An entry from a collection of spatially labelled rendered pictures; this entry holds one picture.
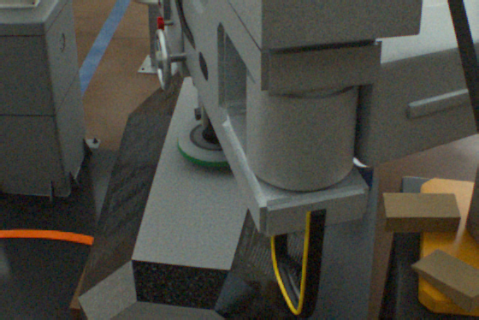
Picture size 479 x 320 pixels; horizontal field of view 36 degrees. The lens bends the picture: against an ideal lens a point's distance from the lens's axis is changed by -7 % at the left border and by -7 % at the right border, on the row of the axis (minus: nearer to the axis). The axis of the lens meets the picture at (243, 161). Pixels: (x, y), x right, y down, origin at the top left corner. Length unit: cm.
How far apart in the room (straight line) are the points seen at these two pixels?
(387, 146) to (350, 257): 168
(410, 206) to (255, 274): 43
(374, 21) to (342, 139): 27
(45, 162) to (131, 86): 100
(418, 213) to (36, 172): 188
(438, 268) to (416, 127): 55
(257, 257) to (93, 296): 42
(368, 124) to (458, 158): 236
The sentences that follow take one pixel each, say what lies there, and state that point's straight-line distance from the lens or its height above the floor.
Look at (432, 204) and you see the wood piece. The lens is 200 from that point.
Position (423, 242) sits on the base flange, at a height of 78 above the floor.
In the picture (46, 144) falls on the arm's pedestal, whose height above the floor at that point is 29.
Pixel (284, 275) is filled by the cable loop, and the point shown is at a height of 91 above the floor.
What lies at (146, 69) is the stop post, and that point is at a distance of 427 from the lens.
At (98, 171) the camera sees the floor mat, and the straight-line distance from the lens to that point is 350.
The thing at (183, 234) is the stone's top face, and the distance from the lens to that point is 191.
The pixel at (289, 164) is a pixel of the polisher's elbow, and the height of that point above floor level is 128.
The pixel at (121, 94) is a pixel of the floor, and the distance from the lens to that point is 408.
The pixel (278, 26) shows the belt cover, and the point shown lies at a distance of 106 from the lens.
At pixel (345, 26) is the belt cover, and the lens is 110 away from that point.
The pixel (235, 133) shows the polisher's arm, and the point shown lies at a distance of 149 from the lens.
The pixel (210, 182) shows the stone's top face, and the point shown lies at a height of 80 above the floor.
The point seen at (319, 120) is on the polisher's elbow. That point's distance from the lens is 126.
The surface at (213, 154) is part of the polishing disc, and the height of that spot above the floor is 86.
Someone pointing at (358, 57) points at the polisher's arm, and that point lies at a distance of 122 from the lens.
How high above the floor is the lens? 204
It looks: 35 degrees down
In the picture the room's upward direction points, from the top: straight up
